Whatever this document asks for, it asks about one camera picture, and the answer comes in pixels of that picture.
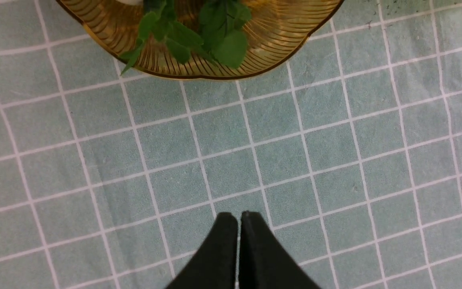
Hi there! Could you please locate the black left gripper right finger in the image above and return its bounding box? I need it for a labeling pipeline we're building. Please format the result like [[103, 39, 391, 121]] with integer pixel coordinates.
[[238, 212, 319, 289]]

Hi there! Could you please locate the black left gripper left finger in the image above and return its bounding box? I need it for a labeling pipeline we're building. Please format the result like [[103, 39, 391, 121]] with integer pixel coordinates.
[[167, 212, 238, 289]]

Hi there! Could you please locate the green checkered tablecloth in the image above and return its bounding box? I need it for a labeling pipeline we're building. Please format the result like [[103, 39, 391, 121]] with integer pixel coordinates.
[[0, 0, 462, 289]]

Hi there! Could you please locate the amber plastic plate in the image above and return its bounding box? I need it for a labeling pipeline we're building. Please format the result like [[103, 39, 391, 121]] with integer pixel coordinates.
[[57, 0, 343, 81]]

